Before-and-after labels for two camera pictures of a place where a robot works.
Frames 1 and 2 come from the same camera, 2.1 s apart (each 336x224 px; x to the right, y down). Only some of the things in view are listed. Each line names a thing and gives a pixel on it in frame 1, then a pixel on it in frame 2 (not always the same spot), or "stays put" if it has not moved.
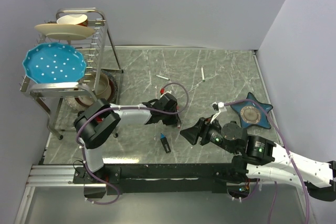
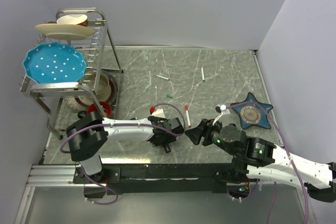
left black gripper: x=174 y=120 to x=169 y=139
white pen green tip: x=202 y=74 stays put
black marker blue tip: x=165 y=142 stays put
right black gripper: x=191 y=133 stays put
